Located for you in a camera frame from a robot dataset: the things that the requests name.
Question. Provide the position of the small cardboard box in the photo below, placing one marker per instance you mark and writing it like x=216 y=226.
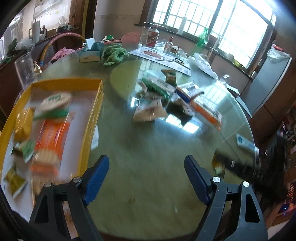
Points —
x=175 y=49

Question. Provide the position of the beige silver snack packet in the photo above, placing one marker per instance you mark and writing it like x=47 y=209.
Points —
x=148 y=113

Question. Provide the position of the white tumbler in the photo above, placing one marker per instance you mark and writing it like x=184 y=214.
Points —
x=35 y=30

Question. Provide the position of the crumpled plastic bag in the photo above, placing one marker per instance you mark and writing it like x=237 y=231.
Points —
x=277 y=53

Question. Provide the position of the pink hula hoop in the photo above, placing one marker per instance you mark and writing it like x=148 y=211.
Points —
x=57 y=38

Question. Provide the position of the tiny green packet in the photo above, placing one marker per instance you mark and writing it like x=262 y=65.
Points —
x=108 y=37

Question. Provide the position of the small green yellow snack packet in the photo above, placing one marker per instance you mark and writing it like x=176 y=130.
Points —
x=218 y=164

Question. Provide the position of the blue white snack packet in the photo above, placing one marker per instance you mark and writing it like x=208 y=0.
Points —
x=188 y=90

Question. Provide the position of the teal tissue box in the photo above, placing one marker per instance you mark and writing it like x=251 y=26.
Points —
x=90 y=55

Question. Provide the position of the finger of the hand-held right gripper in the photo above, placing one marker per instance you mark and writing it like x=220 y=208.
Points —
x=240 y=166

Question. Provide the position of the printed paper brochure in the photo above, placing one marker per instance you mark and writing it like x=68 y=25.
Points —
x=159 y=56

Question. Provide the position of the gold snack bag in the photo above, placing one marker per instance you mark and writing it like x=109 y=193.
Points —
x=23 y=125

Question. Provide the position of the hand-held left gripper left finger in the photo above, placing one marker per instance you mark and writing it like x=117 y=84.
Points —
x=97 y=178

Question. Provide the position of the metal thermos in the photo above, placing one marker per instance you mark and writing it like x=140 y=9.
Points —
x=216 y=46

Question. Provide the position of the clear plastic bag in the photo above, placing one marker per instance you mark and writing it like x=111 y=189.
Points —
x=23 y=42

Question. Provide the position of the red white liquor bottle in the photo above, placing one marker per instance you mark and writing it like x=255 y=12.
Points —
x=152 y=37

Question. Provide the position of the yellow cardboard tray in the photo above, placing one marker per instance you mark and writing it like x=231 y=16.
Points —
x=92 y=129

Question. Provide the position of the white plastic bag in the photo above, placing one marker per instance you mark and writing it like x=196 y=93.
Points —
x=203 y=64

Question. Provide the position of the orange cracker box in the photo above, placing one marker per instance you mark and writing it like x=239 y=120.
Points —
x=52 y=139

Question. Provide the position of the black eyeglasses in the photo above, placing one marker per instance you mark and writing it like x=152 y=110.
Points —
x=179 y=60

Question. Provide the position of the clear plastic cup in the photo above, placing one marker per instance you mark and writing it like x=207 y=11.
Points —
x=24 y=69

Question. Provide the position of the small glass bottle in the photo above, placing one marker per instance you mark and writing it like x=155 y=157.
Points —
x=168 y=46

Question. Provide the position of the clear glass jar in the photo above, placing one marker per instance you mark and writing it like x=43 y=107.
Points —
x=144 y=34

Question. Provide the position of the green plastic bottle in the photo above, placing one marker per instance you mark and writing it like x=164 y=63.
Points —
x=202 y=39

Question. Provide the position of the green striped snack packet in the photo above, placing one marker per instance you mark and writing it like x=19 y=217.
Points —
x=157 y=87

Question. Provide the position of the red round paddle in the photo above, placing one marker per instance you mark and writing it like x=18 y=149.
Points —
x=130 y=38

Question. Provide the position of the grey refrigerator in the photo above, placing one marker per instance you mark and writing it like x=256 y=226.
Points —
x=268 y=81

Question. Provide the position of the green cloth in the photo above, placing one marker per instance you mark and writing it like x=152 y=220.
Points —
x=114 y=54

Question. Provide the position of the white tissue paper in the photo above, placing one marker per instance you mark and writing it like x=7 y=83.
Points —
x=94 y=139

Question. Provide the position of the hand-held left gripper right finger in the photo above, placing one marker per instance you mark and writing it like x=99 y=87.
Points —
x=196 y=176

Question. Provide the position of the pink cloth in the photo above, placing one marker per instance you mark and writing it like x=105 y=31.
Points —
x=61 y=53

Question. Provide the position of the long orange cracker pack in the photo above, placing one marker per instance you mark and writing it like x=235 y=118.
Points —
x=208 y=112

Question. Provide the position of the small brown snack packet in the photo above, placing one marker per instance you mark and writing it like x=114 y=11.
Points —
x=170 y=75

